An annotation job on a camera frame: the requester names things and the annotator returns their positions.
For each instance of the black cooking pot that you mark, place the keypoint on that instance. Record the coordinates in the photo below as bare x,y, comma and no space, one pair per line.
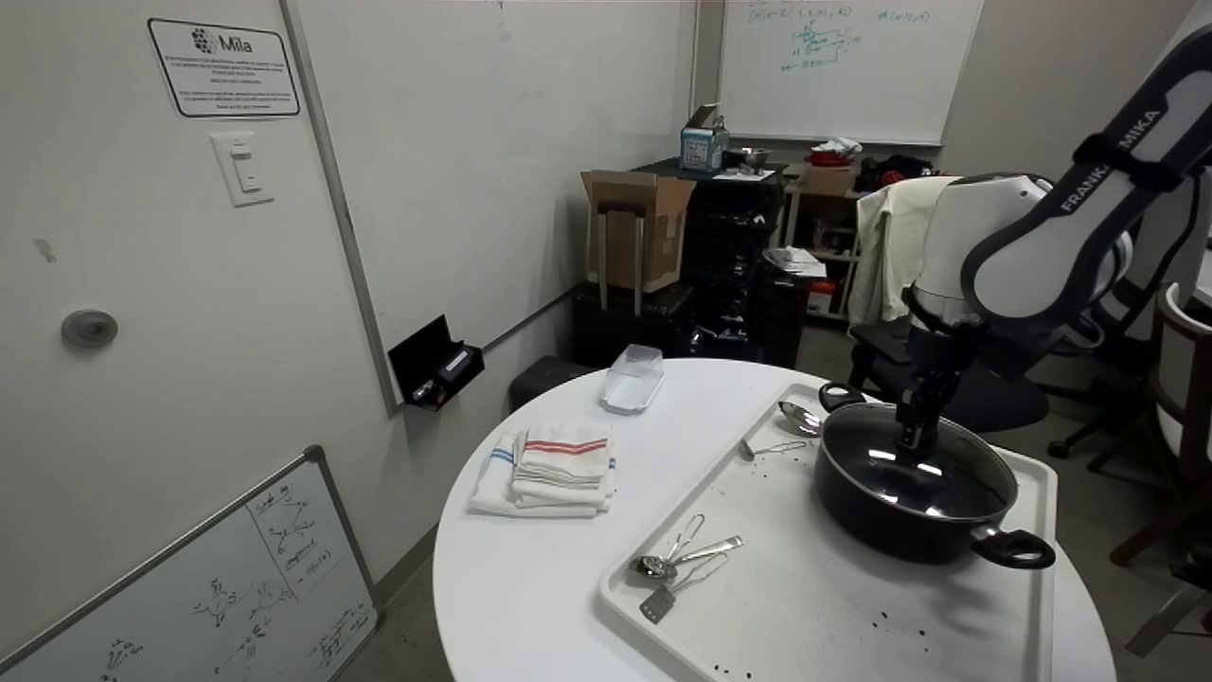
909,537

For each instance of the black office chair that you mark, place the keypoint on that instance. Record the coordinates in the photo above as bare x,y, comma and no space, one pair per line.
994,401

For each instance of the white wall notice sign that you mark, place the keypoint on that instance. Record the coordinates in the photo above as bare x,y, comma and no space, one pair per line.
226,71

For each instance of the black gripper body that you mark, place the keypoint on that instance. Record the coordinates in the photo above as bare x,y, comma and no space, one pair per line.
941,353

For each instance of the clear plastic container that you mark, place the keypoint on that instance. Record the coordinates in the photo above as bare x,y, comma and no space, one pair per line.
633,379

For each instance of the floor whiteboard with drawings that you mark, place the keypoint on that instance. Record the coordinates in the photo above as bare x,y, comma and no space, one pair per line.
271,587

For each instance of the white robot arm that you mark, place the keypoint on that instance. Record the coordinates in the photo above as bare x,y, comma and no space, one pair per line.
1013,261

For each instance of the folded white striped towels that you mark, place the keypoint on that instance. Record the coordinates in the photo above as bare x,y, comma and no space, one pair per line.
546,475

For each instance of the white plastic tray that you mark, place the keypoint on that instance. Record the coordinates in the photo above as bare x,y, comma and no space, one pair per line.
800,600

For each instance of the dark glass pot lid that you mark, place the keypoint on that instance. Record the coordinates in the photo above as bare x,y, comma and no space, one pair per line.
960,480

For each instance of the white light switch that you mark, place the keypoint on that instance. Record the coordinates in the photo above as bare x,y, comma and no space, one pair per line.
240,167

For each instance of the black filing cabinet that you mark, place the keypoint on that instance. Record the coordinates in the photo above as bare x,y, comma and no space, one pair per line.
725,233

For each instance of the blue tissue box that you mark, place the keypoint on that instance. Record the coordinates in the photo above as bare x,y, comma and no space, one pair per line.
701,149

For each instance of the black marker tray holder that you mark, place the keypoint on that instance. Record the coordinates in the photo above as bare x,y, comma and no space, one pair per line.
432,366

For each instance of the far wall whiteboard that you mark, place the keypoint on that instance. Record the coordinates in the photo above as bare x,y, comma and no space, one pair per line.
869,71

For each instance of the cardboard box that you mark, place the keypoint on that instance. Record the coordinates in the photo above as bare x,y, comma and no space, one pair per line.
633,227

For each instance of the round white table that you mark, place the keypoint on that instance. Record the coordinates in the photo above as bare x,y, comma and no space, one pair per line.
518,595

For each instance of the wall whiteboard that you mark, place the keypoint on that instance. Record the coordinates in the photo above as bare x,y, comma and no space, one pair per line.
869,71
457,135

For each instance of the small metal spoon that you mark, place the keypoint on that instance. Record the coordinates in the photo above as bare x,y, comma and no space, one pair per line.
798,428

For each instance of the cream jacket on chair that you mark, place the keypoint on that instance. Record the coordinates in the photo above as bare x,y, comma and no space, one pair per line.
893,240

